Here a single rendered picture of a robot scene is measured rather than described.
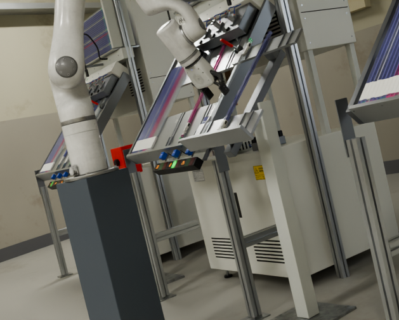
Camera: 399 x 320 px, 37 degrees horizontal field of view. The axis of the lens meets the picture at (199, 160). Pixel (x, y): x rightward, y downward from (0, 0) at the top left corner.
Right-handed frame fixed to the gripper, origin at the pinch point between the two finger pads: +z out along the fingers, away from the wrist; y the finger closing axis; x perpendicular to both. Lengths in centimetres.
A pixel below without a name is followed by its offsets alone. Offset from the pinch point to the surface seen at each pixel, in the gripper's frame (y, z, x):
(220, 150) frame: -8.6, 18.9, -9.1
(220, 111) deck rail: -12.5, 10.6, 5.1
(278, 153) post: 14.3, 27.5, -5.9
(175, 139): -40.9, 14.3, -2.0
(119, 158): -116, 25, 8
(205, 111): -24.6, 10.4, 7.9
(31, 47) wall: -416, -27, 163
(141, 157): -70, 18, -5
